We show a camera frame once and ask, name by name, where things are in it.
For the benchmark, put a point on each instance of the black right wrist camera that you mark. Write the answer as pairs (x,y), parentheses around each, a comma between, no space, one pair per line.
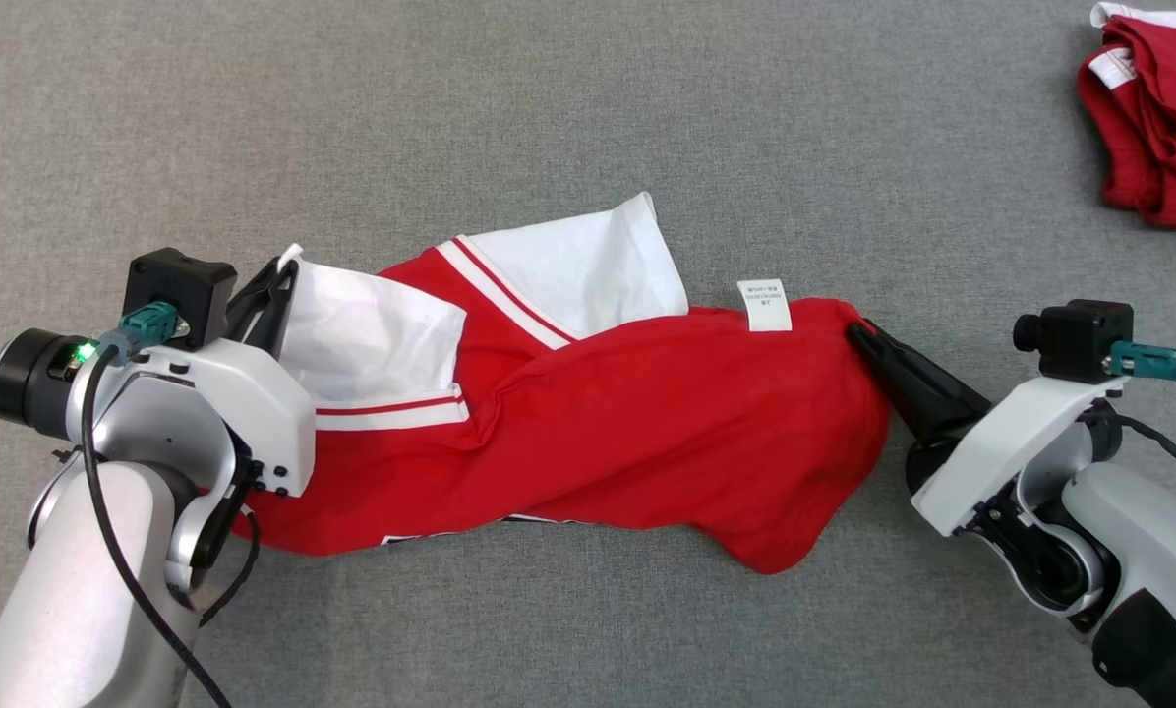
(1085,339)

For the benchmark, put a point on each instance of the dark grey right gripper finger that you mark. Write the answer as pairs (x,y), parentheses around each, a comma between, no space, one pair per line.
(912,408)
(932,379)

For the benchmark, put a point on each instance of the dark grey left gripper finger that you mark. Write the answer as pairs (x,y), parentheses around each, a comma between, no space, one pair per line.
(254,305)
(278,315)

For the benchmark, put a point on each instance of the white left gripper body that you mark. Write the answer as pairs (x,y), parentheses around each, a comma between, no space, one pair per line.
(244,403)

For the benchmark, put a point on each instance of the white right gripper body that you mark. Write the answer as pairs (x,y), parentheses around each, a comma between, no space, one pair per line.
(1001,442)

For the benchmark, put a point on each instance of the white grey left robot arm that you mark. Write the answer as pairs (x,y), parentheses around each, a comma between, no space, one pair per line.
(77,600)

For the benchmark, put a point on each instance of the red white basketball jersey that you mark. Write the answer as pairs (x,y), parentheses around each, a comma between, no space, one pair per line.
(647,423)

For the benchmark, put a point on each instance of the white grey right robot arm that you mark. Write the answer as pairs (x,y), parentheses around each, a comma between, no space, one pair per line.
(1148,551)

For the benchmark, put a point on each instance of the red shorts white waistband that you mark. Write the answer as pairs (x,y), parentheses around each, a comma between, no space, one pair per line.
(1168,128)

